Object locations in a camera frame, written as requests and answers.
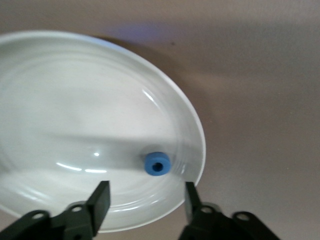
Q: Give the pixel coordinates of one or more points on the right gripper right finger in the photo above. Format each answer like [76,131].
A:
[193,212]

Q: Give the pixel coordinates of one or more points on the blue foam letter o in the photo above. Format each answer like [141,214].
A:
[150,170]

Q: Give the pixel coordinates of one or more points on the brown paper table cover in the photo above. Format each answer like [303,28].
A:
[250,75]

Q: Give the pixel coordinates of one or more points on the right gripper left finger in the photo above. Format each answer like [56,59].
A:
[100,205]

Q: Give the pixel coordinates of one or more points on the white round plate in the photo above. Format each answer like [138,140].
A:
[75,112]

